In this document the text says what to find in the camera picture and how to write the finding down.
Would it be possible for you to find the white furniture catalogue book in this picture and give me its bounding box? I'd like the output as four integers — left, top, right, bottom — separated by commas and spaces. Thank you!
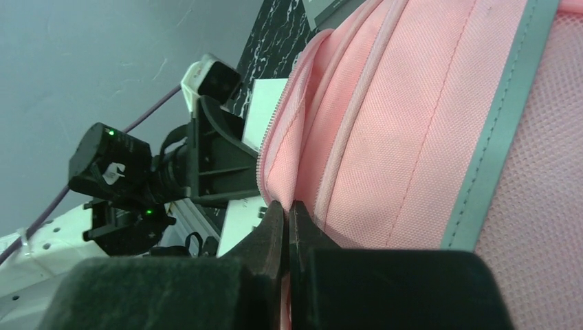
216, 78, 289, 259

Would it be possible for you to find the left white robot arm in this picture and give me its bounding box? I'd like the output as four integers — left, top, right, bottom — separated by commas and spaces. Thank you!
1, 96, 258, 329

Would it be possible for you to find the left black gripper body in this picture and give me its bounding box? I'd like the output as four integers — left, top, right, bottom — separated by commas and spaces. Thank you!
68, 122, 190, 255

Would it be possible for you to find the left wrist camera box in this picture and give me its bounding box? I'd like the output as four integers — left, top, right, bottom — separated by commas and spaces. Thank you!
180, 53, 242, 115

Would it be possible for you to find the pink student backpack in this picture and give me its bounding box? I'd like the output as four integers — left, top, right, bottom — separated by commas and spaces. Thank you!
257, 1, 582, 329

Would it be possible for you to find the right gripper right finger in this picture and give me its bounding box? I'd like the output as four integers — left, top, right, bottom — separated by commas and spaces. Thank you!
289, 201, 513, 329

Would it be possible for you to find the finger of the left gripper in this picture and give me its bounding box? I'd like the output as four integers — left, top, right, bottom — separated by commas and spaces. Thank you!
188, 96, 259, 207

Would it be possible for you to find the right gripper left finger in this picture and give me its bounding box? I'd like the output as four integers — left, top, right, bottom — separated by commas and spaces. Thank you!
39, 201, 288, 329

